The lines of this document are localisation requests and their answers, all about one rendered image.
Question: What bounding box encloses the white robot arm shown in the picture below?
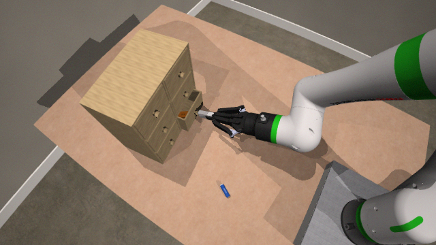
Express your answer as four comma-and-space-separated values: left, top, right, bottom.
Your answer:
254, 29, 436, 245

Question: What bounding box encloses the blue aa battery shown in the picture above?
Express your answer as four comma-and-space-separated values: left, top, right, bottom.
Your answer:
220, 184, 230, 197

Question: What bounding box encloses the small wooden chest of drawers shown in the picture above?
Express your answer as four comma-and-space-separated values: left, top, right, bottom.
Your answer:
79, 29, 196, 164

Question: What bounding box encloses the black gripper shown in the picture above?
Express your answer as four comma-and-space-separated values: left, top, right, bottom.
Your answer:
198, 105, 259, 138

